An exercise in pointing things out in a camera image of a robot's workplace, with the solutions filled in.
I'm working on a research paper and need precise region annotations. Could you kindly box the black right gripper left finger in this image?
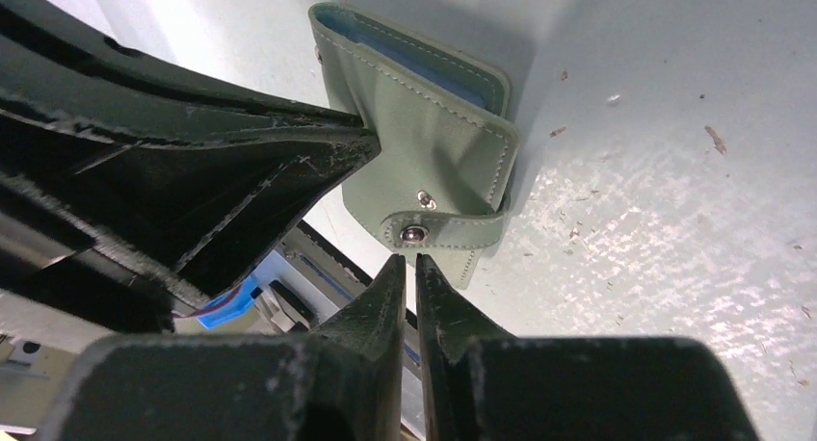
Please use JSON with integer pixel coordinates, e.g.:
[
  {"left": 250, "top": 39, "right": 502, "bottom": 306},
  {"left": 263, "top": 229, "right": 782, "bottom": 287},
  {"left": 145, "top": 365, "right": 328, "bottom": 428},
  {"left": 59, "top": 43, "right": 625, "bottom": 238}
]
[{"left": 38, "top": 255, "right": 406, "bottom": 440}]

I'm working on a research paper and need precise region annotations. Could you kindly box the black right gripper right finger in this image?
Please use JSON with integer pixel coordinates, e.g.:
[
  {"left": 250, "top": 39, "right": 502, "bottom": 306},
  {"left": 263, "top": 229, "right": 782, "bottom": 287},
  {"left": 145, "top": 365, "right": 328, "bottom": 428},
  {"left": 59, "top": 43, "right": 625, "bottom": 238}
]
[{"left": 415, "top": 254, "right": 757, "bottom": 440}]

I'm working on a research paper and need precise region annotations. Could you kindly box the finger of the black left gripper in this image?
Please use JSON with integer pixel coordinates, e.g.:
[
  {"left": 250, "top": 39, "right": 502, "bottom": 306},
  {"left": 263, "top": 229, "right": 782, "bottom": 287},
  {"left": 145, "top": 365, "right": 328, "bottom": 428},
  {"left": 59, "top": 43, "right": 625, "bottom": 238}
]
[
  {"left": 1, "top": 0, "right": 362, "bottom": 132},
  {"left": 1, "top": 110, "right": 380, "bottom": 298}
]

